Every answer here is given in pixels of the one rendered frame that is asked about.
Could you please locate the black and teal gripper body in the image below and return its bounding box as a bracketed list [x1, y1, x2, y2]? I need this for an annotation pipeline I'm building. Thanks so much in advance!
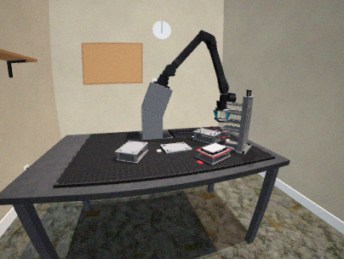
[214, 101, 229, 112]

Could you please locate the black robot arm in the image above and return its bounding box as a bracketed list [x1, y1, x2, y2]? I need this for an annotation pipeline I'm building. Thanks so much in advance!
[153, 30, 236, 108]

